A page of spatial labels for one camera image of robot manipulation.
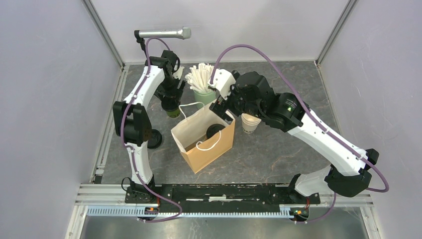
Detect black tripod mic stand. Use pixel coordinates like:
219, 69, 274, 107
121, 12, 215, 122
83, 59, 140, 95
136, 38, 146, 54

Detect green straw holder cup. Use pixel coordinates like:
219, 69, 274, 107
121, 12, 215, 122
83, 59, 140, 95
193, 90, 216, 105

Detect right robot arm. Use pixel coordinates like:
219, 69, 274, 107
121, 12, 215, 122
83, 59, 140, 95
207, 70, 379, 203

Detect white paper straws bundle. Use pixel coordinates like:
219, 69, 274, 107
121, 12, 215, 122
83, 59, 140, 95
185, 63, 214, 94

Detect brown paper bag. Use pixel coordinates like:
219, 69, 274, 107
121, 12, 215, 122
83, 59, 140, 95
171, 104, 236, 173

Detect stack of white paper cups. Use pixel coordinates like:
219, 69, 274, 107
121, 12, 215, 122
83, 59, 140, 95
241, 114, 261, 134

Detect silver microphone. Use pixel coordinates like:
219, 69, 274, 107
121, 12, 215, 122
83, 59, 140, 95
134, 27, 192, 40

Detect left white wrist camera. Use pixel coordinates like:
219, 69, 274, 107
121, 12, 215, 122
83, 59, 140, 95
173, 66, 185, 80

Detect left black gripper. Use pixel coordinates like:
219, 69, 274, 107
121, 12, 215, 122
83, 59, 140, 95
153, 75, 186, 105

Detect black plastic cup lid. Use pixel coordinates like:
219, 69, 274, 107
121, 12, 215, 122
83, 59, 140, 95
161, 98, 180, 112

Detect stacked spare black lids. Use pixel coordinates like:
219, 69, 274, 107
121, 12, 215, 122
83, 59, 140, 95
147, 129, 163, 149

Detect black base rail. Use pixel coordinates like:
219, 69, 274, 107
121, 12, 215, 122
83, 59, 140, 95
122, 183, 320, 214

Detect green paper coffee cup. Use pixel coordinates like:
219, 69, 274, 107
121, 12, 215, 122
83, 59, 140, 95
166, 109, 181, 119

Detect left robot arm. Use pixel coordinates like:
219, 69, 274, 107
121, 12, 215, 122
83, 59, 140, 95
112, 50, 186, 203

